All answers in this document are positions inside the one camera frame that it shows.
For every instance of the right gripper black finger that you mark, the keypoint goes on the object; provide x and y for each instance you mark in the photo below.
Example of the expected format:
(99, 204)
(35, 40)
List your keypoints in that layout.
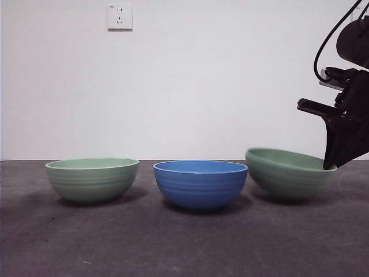
(333, 144)
(356, 141)

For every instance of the green ribbed bowl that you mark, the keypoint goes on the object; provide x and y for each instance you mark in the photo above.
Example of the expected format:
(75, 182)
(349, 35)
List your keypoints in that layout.
(90, 184)
(288, 181)

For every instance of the blue ribbed bowl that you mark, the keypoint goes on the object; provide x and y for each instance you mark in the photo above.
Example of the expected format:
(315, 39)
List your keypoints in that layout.
(200, 190)

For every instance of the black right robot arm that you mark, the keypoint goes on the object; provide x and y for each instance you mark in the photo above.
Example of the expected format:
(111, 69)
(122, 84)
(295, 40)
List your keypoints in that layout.
(354, 40)

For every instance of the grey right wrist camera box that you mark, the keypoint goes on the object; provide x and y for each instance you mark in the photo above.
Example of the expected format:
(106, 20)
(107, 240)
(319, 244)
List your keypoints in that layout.
(328, 83)

